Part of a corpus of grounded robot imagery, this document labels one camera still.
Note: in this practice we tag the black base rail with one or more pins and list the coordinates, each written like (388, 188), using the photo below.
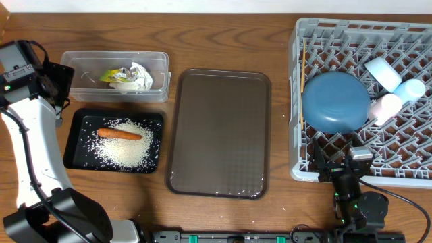
(297, 236)

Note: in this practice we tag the white paper napkin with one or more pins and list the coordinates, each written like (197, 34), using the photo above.
(141, 80)

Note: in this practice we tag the clear plastic bin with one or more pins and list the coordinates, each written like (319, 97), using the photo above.
(90, 65)

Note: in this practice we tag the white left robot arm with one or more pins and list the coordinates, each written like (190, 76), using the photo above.
(49, 209)

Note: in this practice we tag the yellow foil snack wrapper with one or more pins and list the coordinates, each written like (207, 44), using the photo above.
(116, 76)

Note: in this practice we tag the black waste tray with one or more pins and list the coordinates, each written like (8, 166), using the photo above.
(86, 121)

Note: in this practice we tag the orange carrot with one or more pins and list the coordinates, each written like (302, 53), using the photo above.
(113, 133)

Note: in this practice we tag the white cup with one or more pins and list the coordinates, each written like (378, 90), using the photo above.
(385, 108)

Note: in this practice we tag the large blue plate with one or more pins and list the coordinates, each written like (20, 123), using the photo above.
(335, 102)

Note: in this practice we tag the grey dishwasher rack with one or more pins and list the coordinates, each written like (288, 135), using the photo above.
(402, 146)

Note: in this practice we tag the wooden chopstick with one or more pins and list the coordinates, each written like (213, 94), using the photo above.
(301, 113)
(303, 66)

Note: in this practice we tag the pile of white rice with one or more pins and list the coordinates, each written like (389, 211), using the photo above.
(123, 153)

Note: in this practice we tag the light blue small bowl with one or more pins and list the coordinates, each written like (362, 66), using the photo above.
(384, 73)

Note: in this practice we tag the dark brown serving tray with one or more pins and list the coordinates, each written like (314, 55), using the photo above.
(220, 140)

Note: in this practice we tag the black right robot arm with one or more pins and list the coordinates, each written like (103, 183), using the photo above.
(362, 213)

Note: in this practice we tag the light blue cup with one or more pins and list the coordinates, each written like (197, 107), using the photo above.
(410, 91)

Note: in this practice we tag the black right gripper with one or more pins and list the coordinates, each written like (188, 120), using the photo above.
(318, 163)

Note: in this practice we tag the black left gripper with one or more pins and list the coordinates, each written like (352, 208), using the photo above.
(63, 75)

